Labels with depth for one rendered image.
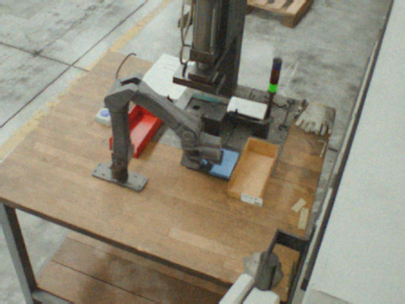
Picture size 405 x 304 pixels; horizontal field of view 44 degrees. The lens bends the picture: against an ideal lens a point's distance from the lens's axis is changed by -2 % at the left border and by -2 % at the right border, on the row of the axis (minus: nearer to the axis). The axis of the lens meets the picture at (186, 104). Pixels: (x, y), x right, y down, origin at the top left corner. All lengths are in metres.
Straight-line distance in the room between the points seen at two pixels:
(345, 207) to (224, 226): 0.97
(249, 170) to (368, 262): 1.21
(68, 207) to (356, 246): 1.22
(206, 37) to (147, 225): 0.68
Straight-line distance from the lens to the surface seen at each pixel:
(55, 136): 2.06
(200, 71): 1.88
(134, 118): 2.09
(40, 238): 2.87
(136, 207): 1.77
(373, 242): 0.77
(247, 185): 1.85
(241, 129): 2.07
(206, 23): 1.76
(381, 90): 1.05
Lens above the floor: 2.26
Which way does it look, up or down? 39 degrees down
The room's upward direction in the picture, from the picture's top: 3 degrees clockwise
